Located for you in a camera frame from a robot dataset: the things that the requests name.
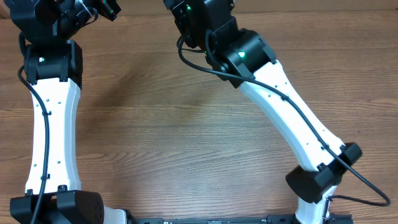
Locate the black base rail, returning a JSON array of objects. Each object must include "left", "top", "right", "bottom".
[{"left": 126, "top": 213, "right": 354, "bottom": 224}]

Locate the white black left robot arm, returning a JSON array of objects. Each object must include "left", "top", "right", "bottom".
[{"left": 5, "top": 0, "right": 134, "bottom": 224}]

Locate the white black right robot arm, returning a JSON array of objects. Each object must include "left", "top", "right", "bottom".
[{"left": 165, "top": 0, "right": 362, "bottom": 223}]

